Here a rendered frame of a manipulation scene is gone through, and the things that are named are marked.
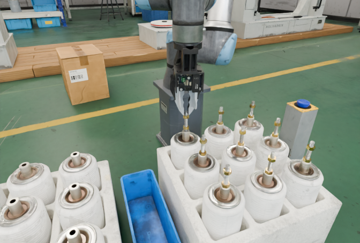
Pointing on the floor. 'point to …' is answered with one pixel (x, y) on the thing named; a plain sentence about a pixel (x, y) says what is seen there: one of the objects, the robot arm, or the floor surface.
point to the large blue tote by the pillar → (156, 15)
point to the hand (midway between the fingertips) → (185, 109)
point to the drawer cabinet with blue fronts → (133, 2)
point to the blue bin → (147, 209)
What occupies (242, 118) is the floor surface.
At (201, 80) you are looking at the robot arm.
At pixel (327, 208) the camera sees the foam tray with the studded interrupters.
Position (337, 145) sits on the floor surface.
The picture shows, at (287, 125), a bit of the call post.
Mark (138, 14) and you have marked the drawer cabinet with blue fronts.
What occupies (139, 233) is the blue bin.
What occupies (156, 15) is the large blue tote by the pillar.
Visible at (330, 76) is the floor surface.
